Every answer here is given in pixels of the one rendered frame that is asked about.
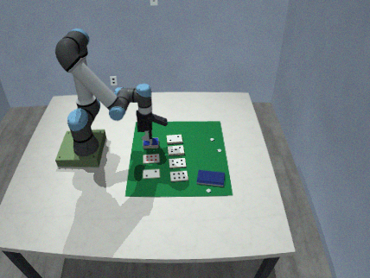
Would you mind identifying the white playing card with red pips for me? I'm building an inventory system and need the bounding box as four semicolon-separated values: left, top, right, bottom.
144;154;160;163

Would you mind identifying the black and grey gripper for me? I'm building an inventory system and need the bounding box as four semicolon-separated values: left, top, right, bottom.
136;110;152;146

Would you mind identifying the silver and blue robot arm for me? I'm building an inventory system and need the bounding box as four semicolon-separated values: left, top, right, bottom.
55;28;152;156

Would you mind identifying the green felt mat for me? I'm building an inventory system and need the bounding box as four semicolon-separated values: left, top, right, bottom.
125;121;233;197

